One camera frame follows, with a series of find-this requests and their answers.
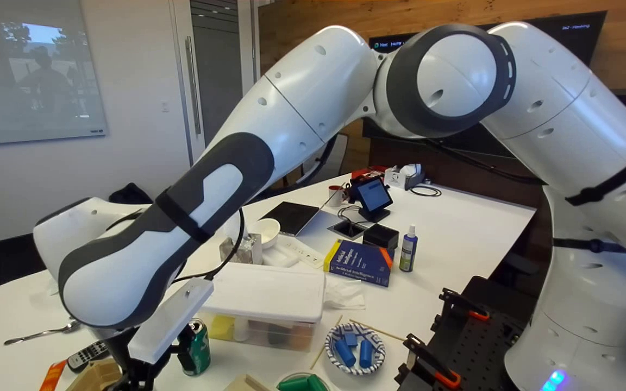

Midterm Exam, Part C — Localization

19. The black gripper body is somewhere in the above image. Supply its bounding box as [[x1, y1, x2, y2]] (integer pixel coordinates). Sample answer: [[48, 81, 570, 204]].
[[103, 325, 186, 391]]

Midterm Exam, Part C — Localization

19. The wooden shape sorter box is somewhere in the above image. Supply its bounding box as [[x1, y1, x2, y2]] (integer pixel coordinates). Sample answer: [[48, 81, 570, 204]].
[[65, 358, 273, 391]]

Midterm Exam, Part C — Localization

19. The black rectangular box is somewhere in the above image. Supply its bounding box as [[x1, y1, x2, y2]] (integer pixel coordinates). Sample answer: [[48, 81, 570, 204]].
[[361, 221, 402, 256]]

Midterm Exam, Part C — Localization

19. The green drink can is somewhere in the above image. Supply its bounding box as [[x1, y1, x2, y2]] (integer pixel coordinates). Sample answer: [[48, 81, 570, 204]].
[[176, 319, 213, 378]]

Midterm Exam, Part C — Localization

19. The orange strip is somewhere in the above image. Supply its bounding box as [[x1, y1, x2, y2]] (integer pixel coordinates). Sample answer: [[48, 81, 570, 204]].
[[36, 358, 69, 391]]

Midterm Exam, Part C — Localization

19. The metal knife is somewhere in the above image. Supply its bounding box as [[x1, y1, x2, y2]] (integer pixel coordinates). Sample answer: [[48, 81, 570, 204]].
[[0, 319, 85, 349]]

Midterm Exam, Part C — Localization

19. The clear plastic container white lid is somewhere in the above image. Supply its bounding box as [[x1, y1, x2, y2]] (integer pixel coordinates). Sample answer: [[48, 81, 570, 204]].
[[202, 261, 328, 356]]

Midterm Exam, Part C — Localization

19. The green toy block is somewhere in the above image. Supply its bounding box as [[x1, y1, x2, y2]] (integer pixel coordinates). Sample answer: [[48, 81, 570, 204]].
[[280, 371, 328, 391]]

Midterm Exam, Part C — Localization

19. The black bag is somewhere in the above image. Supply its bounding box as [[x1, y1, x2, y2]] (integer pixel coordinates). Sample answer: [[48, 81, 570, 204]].
[[106, 181, 154, 207]]

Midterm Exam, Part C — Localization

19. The white bowl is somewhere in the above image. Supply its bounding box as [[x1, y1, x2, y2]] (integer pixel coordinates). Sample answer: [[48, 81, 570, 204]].
[[243, 216, 285, 253]]

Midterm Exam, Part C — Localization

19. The thin wooden stick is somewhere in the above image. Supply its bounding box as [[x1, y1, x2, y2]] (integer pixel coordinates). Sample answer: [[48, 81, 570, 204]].
[[306, 313, 347, 371]]

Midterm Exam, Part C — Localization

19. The blue toy piece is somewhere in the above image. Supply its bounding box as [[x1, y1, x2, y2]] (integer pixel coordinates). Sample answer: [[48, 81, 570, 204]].
[[332, 331, 358, 370], [355, 334, 379, 370]]

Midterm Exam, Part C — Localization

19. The black flat tablet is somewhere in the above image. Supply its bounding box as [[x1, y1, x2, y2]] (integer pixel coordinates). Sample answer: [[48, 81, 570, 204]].
[[258, 201, 324, 237]]

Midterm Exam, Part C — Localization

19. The blue patterned plate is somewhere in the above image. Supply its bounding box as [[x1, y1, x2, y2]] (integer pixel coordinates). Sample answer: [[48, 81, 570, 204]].
[[324, 319, 389, 381]]

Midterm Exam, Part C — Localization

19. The blue yellow book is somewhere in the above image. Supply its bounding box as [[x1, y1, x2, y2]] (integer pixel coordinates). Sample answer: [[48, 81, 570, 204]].
[[324, 240, 395, 290]]

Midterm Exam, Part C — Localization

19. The tablet screen on stand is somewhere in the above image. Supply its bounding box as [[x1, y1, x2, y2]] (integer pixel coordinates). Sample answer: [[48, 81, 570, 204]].
[[349, 174, 395, 225]]

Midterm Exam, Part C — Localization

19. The blue spray bottle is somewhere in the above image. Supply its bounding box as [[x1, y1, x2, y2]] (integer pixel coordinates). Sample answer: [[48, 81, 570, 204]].
[[399, 225, 422, 277]]

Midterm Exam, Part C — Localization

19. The black clamp orange tip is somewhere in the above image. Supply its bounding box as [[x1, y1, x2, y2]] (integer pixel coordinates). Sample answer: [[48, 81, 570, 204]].
[[402, 331, 466, 391], [438, 284, 492, 327]]

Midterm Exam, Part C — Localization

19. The red object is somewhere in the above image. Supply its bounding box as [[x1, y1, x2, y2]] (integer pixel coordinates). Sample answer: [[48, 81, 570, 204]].
[[349, 166, 389, 185]]

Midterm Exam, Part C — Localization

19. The white device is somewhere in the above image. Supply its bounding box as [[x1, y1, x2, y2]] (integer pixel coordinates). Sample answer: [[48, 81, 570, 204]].
[[383, 162, 428, 193]]

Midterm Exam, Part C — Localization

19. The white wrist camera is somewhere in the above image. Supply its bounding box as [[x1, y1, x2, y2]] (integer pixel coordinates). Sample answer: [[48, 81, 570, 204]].
[[127, 278, 216, 367]]

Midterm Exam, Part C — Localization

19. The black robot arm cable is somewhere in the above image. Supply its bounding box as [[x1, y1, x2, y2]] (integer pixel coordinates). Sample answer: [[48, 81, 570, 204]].
[[172, 207, 249, 288]]

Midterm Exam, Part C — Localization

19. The wall whiteboard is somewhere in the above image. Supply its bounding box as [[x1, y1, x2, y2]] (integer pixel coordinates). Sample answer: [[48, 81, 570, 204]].
[[0, 0, 111, 150]]

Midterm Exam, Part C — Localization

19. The black cable loop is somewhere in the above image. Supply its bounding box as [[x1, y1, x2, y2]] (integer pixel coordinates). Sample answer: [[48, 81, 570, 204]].
[[410, 183, 445, 201]]

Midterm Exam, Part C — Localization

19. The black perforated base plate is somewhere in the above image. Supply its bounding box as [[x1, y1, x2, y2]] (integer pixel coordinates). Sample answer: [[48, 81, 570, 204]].
[[393, 274, 549, 391]]

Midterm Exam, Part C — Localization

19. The dark wall screen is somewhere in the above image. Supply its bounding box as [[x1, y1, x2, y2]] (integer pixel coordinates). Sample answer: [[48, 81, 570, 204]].
[[367, 10, 610, 71]]

